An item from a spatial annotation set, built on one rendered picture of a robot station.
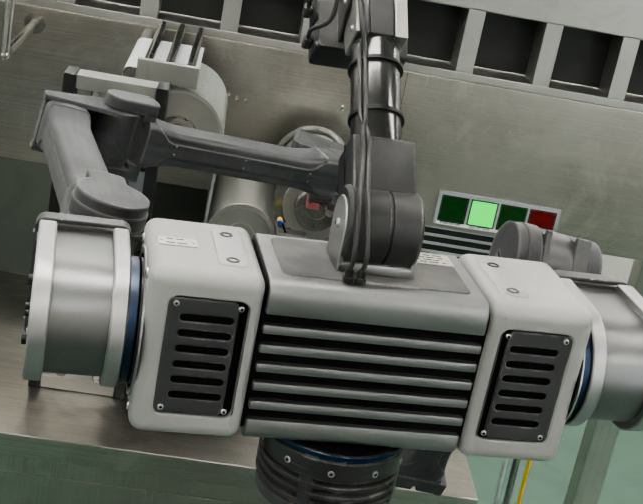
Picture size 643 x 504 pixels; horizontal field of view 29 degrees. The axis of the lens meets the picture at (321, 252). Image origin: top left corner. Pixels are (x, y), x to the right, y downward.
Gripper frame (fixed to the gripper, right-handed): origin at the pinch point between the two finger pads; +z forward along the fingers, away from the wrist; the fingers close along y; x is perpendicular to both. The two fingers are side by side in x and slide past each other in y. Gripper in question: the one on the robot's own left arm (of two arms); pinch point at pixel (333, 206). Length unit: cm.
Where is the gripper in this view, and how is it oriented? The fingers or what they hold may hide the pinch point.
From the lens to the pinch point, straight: 207.9
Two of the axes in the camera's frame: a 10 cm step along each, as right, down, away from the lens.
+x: 1.1, -9.4, 3.3
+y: 9.8, 1.5, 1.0
